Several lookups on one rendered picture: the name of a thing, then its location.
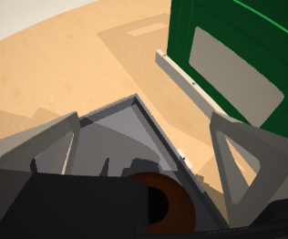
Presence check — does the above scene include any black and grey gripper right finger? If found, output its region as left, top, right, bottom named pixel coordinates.
left=210, top=111, right=288, bottom=229

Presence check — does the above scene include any green crate with dividers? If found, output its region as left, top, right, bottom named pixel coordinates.
left=167, top=0, right=288, bottom=138

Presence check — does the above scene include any brown round-bodied bottle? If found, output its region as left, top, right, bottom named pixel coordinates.
left=127, top=171, right=196, bottom=234

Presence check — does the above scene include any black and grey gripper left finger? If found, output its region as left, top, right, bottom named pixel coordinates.
left=0, top=111, right=80, bottom=174

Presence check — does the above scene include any grey tray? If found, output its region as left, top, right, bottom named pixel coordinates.
left=30, top=93, right=230, bottom=232

